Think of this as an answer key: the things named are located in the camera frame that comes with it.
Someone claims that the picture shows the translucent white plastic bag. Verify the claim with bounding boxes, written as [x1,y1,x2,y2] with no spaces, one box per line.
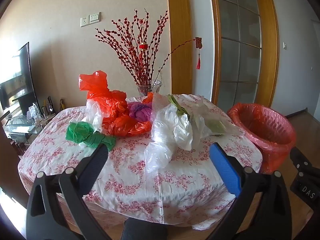
[144,93,180,173]

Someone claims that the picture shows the glass television stand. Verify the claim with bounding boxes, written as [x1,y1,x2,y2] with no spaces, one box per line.
[2,110,57,145]

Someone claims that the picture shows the pale green plastic bag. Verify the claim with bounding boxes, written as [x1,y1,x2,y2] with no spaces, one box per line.
[204,119,227,137]

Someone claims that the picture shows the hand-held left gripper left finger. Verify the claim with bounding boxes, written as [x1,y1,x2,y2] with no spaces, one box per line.
[26,143,108,240]

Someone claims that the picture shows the olive green plastic bag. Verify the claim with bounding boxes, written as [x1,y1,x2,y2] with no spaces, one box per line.
[168,94,191,117]

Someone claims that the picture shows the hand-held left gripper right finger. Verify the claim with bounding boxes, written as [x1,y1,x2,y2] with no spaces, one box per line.
[207,142,292,240]

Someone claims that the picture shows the trash bin with red liner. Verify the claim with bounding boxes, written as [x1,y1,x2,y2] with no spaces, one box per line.
[227,102,297,175]

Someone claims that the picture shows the wooden door frame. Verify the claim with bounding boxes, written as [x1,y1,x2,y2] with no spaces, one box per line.
[167,0,193,95]

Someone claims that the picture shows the floral white tablecloth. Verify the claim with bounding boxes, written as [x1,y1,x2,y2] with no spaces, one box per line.
[17,94,263,232]

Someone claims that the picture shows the small orange plastic bag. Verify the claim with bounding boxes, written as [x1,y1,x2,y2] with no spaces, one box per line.
[103,114,152,137]

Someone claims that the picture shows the red berry branches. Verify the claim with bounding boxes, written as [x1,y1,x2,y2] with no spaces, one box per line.
[95,9,197,87]

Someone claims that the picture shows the purple plastic bag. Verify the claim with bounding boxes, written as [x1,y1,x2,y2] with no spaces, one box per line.
[128,102,153,122]

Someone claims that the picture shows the large orange plastic bag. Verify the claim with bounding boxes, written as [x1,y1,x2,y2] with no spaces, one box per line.
[79,70,128,131]

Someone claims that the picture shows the clear glass vase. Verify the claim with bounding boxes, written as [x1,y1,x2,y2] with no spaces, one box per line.
[137,80,162,97]

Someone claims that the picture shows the frosted glass sliding door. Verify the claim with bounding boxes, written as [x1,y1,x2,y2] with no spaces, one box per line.
[209,0,279,110]

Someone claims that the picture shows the black television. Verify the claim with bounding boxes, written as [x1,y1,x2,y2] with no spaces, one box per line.
[0,42,42,110]

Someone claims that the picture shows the red hanging tassel ornament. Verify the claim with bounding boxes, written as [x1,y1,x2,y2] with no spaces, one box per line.
[194,37,203,70]

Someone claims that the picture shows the clear plastic bag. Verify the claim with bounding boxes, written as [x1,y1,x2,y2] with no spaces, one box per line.
[185,94,247,143]

